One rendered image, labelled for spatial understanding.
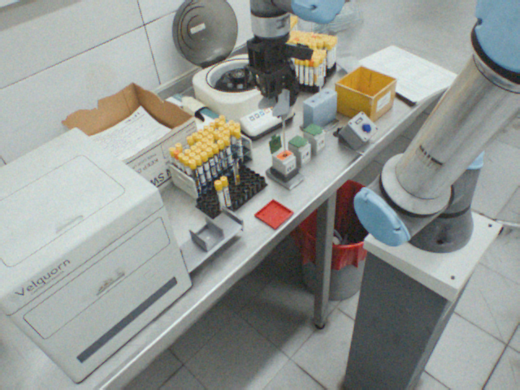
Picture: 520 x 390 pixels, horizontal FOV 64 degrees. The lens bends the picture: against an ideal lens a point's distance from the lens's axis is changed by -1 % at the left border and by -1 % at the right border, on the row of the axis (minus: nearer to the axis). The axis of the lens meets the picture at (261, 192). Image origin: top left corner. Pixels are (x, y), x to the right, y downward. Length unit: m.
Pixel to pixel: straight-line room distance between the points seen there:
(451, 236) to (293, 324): 1.06
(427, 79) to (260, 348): 1.18
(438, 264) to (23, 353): 0.84
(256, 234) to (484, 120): 0.59
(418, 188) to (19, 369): 0.79
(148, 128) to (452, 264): 0.86
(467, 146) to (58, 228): 0.59
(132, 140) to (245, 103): 0.33
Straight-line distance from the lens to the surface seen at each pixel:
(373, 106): 1.26
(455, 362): 1.87
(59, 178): 0.79
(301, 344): 1.81
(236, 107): 1.21
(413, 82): 1.49
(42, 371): 0.95
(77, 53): 1.29
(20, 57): 1.24
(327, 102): 1.23
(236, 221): 0.96
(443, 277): 0.90
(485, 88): 0.54
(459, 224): 0.92
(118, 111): 1.32
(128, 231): 0.71
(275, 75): 0.86
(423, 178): 0.66
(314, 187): 1.09
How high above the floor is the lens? 1.64
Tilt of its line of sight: 45 degrees down
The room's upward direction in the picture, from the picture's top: 6 degrees counter-clockwise
